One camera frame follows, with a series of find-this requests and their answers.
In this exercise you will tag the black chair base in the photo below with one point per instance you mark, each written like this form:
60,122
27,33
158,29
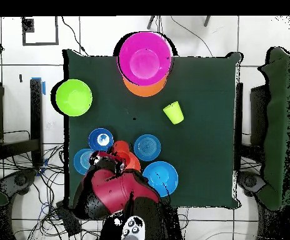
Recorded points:
20,180

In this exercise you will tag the black bench frame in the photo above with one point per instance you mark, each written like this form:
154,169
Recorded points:
36,112

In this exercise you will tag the light green bowl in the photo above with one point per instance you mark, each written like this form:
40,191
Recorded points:
74,97

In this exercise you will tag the shallow red-orange bowl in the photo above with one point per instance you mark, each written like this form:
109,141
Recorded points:
135,162

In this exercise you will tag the dark green tablecloth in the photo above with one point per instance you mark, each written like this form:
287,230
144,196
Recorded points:
205,125

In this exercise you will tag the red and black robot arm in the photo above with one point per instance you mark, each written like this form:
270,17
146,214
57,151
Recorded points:
110,190

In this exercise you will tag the medium blue bowl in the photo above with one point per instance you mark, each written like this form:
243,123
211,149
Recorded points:
163,177

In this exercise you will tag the small dark blue bowl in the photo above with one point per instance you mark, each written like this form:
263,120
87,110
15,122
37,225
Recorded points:
95,143

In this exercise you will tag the light green cup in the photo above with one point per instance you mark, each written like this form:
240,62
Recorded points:
174,112

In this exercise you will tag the small light blue bowl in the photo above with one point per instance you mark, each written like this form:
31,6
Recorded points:
147,148
81,162

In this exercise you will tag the large light orange bowl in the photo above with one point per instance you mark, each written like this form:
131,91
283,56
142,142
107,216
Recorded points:
145,91

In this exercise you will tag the grey tripod legs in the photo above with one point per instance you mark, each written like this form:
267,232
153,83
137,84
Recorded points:
151,23

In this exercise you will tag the black power strip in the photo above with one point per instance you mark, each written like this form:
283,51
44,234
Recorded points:
68,222

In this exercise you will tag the red-orange cup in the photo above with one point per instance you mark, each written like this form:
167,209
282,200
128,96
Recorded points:
121,147

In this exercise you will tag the dark grey chair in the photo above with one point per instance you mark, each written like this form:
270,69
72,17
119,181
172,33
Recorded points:
250,181

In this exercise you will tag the large pink bowl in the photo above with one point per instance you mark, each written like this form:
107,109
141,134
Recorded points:
145,60

